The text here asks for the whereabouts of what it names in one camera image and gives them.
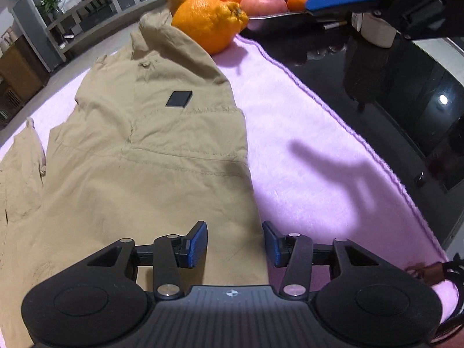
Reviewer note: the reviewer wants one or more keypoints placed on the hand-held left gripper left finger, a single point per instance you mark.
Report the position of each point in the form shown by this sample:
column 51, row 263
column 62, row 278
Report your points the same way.
column 197, row 246

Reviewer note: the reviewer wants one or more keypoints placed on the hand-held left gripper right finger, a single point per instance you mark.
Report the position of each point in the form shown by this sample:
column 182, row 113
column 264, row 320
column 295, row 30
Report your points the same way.
column 272, row 246

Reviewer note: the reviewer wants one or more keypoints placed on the khaki pants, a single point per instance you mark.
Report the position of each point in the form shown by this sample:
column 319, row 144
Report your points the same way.
column 127, row 152

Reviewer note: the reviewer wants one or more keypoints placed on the cigarette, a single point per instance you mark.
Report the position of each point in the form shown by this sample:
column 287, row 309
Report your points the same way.
column 334, row 25

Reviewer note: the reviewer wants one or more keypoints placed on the white cup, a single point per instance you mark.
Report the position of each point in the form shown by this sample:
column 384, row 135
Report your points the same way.
column 377, row 31

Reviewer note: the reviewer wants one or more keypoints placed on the small mandarin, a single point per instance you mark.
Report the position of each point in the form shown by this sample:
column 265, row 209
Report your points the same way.
column 297, row 2

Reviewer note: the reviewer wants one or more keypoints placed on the pink apple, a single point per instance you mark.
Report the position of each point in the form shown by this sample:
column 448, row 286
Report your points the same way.
column 263, row 5

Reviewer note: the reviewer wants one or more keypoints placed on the pink towel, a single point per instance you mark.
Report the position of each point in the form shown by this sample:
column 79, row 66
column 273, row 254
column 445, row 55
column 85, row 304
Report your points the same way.
column 308, row 116

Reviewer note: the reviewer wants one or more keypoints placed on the large bumpy orange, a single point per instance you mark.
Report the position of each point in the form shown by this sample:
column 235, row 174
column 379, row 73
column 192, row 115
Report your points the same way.
column 206, row 21

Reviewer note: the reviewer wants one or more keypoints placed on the wooden cabinet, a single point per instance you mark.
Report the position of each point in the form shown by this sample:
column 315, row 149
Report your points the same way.
column 20, row 79

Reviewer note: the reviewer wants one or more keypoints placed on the grey tv stand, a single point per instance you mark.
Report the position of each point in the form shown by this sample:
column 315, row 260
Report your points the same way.
column 98, row 11

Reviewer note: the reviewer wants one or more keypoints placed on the grey floor speaker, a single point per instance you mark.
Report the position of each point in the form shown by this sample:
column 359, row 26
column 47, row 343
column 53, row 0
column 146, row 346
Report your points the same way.
column 36, row 32

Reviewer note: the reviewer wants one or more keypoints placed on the green potted plant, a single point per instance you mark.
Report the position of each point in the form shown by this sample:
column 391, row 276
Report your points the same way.
column 48, row 2

